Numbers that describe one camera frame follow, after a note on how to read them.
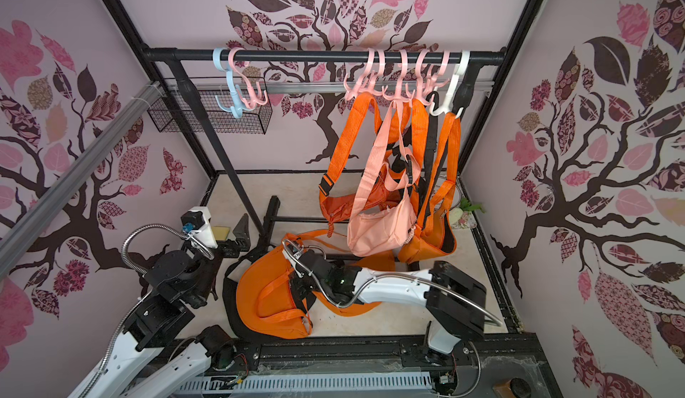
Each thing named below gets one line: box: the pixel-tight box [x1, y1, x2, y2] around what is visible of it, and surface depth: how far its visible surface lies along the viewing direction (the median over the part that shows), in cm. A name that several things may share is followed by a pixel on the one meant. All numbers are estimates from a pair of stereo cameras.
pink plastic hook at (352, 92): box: [343, 48, 376, 101], surface depth 52 cm
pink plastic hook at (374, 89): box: [369, 48, 388, 97], surface depth 54 cm
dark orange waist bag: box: [318, 92, 381, 237], surface depth 70 cm
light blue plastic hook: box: [213, 47, 245, 120], surface depth 51 cm
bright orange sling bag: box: [399, 112, 463, 265], surface depth 74 cm
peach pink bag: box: [346, 99, 422, 258], surface depth 67 cm
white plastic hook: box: [429, 49, 471, 118], surface depth 52 cm
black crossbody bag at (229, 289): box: [222, 244, 282, 345], surface depth 78 cm
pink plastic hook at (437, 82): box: [429, 49, 451, 93], surface depth 54 cm
